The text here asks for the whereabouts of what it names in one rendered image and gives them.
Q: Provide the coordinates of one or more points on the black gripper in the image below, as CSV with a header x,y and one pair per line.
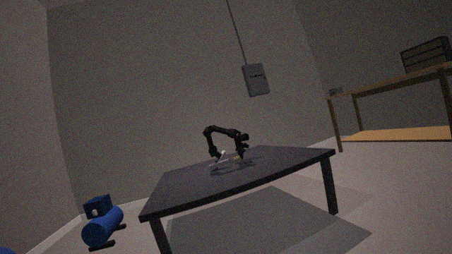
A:
x,y
239,149

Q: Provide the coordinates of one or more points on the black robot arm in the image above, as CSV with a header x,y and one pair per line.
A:
x,y
230,132

